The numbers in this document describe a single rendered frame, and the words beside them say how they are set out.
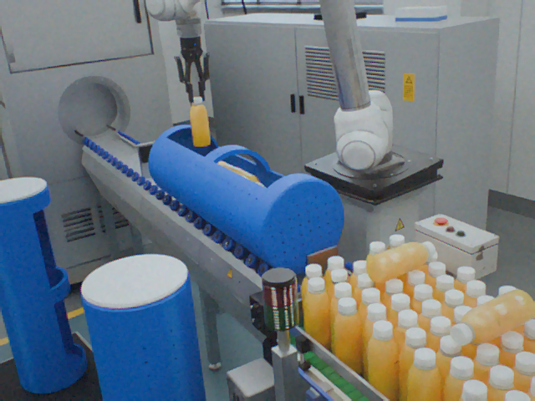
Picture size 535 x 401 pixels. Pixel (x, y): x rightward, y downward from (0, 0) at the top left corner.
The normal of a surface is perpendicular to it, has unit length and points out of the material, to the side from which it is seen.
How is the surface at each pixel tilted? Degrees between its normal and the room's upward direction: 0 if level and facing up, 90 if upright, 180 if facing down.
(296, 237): 90
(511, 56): 90
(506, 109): 90
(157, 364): 90
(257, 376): 0
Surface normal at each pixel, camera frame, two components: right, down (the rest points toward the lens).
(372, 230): -0.12, 0.37
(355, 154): -0.24, 0.54
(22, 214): 0.58, 0.25
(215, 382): -0.07, -0.93
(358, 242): -0.79, 0.28
